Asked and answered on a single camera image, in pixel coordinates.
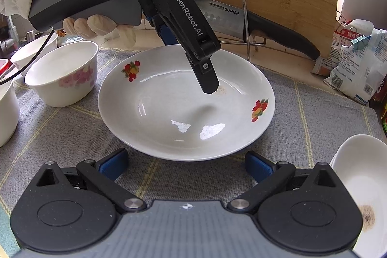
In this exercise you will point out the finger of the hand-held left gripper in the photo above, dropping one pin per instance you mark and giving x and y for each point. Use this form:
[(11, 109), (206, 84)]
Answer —
[(167, 38), (207, 79)]

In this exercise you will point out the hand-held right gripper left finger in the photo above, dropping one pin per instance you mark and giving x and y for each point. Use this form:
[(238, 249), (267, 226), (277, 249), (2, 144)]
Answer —
[(113, 165)]

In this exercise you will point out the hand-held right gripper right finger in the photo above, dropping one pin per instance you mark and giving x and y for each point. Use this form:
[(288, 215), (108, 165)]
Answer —
[(258, 167)]

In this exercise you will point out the white fruit print plate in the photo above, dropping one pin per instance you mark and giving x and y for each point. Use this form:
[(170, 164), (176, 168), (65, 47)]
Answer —
[(359, 185), (169, 113)]

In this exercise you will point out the white bowl pink flowers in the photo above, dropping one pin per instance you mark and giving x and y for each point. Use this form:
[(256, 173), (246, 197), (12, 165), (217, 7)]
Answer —
[(60, 64), (24, 57), (7, 113)]

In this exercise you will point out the grey checked dish towel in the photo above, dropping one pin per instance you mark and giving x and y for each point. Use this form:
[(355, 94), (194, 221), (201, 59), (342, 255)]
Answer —
[(302, 125)]

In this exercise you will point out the steel sink knob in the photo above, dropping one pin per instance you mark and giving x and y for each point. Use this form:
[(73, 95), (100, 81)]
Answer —
[(31, 35)]

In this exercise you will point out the steel faucet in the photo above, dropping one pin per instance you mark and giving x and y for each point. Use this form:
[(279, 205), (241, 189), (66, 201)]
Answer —
[(12, 34)]

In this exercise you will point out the white blue food bag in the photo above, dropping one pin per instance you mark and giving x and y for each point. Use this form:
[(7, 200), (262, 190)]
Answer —
[(356, 73)]

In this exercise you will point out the red white food bag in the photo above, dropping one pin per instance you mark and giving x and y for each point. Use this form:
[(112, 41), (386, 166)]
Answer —
[(341, 43)]

